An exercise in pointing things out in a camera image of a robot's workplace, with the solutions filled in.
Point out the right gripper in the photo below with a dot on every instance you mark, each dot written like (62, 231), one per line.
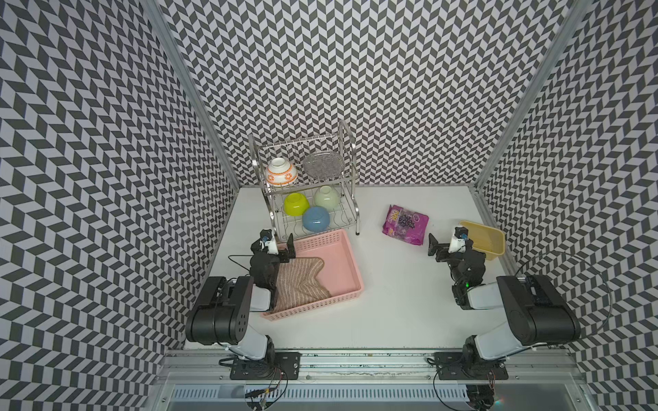
(433, 245)

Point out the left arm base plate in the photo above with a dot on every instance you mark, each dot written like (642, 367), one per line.
(282, 365)

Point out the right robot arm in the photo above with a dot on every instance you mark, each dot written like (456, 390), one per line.
(535, 312)

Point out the pale green bowl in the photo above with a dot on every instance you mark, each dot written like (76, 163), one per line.
(327, 197)

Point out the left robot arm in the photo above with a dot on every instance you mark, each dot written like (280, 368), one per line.
(221, 312)

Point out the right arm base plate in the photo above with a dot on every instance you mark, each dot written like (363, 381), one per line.
(451, 365)

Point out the purple snack bag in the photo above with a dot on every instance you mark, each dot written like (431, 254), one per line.
(405, 225)

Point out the pink plastic basket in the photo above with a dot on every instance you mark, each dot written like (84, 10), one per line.
(339, 276)

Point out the striped brown dishcloth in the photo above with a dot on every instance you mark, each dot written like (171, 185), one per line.
(298, 285)

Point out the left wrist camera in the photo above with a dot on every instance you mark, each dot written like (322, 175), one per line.
(268, 242)

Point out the white orange patterned bowl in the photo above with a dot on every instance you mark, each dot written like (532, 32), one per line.
(281, 172)

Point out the grey patterned plate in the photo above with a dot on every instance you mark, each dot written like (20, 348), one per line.
(322, 166)

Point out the lime green bowl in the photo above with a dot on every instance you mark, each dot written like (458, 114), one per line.
(296, 204)

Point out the aluminium front rail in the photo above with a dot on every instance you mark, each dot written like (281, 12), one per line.
(363, 366)

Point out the blue bowl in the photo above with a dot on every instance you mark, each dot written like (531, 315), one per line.
(316, 219)

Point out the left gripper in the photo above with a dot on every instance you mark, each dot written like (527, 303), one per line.
(290, 251)

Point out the yellow plastic tray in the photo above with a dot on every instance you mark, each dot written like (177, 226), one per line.
(488, 240)

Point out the metal dish rack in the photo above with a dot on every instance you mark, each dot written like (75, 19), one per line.
(342, 141)

